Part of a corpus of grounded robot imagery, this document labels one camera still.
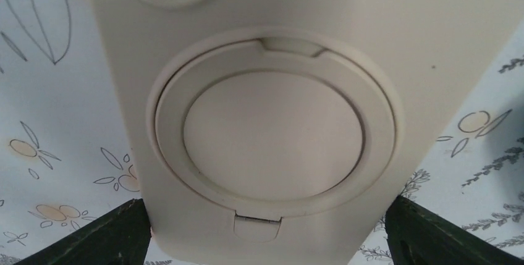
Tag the beige phone case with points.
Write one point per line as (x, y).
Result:
(280, 131)

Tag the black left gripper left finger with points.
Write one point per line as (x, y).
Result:
(122, 236)

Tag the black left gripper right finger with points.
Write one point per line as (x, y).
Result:
(416, 235)

